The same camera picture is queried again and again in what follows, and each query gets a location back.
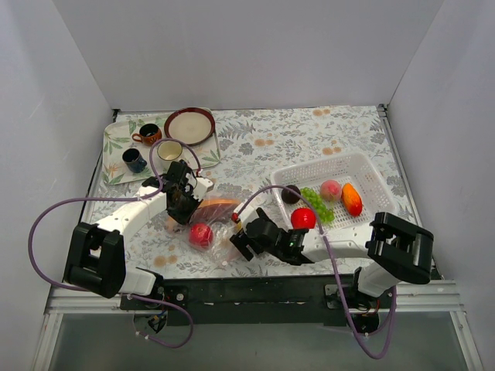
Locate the brown orange teacup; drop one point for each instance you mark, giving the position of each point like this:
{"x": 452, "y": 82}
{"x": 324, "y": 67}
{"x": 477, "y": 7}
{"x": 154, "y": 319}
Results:
{"x": 147, "y": 135}

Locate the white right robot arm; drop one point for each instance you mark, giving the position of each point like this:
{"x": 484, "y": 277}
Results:
{"x": 400, "y": 251}

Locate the cream enamel mug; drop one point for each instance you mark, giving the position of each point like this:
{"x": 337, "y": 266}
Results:
{"x": 170, "y": 151}

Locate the clear zip top bag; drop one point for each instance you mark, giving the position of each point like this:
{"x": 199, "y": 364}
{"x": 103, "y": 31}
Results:
{"x": 222, "y": 251}

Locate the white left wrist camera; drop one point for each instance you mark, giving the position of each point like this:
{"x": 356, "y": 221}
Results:
{"x": 202, "y": 187}

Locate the white perforated plastic basket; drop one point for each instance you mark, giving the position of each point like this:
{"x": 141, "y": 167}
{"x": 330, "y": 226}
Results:
{"x": 354, "y": 168}

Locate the dark purple fake eggplant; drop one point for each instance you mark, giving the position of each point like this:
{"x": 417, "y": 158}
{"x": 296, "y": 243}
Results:
{"x": 290, "y": 194}

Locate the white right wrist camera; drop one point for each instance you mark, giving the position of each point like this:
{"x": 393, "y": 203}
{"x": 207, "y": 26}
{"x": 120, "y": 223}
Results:
{"x": 243, "y": 218}

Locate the orange red fake mango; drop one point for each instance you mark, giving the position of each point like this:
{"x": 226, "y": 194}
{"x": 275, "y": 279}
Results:
{"x": 351, "y": 200}

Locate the floral serving tray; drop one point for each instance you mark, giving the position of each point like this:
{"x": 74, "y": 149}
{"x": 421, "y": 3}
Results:
{"x": 117, "y": 139}

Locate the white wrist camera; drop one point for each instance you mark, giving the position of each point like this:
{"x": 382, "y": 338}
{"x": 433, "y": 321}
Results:
{"x": 202, "y": 187}
{"x": 243, "y": 218}

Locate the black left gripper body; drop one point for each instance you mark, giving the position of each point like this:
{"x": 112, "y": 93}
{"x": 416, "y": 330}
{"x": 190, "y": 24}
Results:
{"x": 182, "y": 209}

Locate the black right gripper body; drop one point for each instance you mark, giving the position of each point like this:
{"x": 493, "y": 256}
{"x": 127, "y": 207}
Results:
{"x": 247, "y": 239}

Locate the aluminium frame rail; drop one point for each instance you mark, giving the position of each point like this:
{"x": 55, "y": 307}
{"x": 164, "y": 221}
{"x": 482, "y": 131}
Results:
{"x": 438, "y": 296}

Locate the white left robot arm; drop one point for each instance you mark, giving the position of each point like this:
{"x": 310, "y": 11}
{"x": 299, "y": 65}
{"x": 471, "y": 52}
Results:
{"x": 96, "y": 259}

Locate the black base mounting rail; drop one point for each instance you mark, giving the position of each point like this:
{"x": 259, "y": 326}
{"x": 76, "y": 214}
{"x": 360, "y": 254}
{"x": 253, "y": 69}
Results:
{"x": 256, "y": 300}

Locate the dark blue small cup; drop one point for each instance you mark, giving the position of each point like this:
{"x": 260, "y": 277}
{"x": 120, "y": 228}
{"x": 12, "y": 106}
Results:
{"x": 134, "y": 160}

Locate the pink fake peach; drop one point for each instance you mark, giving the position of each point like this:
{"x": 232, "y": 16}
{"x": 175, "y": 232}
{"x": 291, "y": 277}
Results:
{"x": 330, "y": 191}

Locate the green fake grapes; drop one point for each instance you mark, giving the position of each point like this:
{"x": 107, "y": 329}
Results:
{"x": 324, "y": 212}

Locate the red rimmed cream plate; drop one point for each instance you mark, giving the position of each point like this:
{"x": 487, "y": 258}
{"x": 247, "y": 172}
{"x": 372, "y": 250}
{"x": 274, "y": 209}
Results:
{"x": 191, "y": 125}

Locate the red fake tomato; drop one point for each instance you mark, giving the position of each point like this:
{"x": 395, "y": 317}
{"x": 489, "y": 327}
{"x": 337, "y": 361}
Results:
{"x": 303, "y": 218}
{"x": 200, "y": 236}

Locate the floral patterned tablecloth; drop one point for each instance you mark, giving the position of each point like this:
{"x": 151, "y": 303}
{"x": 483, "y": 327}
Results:
{"x": 253, "y": 145}

